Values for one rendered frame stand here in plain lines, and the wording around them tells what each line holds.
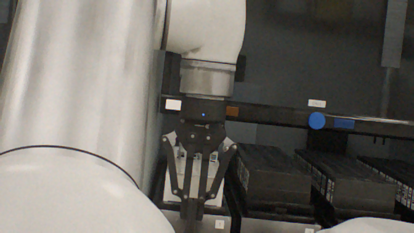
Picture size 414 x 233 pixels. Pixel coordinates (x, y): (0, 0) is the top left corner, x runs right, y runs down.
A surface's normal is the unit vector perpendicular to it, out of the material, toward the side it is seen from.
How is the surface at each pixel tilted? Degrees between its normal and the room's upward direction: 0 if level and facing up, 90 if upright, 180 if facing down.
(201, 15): 89
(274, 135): 90
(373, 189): 90
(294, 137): 90
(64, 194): 43
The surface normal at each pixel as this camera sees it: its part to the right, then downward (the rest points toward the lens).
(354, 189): 0.01, 0.05
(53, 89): -0.02, -0.64
